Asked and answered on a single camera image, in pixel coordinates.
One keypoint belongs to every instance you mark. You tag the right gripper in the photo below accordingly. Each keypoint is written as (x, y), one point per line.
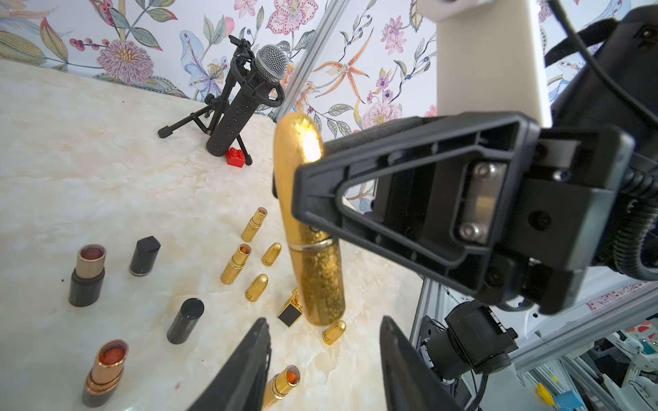
(539, 198)

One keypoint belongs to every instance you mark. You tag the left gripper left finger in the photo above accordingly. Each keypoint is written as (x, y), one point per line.
(241, 382)

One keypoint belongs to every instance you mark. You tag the square gold black lipstick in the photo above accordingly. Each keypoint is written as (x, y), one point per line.
(292, 310)

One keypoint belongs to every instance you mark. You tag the gold lipstick cap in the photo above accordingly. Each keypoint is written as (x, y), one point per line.
(270, 256)
(334, 332)
(256, 288)

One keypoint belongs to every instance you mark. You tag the black microphone on tripod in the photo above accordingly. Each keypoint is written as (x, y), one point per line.
(254, 79)

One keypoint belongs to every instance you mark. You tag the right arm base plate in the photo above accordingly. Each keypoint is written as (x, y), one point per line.
(471, 340)

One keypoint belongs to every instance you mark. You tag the black lipstick cap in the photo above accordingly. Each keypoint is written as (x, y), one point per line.
(144, 257)
(185, 321)

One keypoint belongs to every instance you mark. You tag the red toy brick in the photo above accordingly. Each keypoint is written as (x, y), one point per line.
(235, 157)

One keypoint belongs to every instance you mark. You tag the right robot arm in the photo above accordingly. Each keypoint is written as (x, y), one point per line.
(617, 89)

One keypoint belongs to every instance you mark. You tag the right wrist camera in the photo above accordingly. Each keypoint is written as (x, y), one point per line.
(489, 57)

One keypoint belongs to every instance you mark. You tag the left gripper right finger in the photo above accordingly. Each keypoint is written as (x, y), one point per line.
(408, 383)

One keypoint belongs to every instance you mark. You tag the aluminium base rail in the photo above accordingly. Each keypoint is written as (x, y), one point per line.
(603, 348)

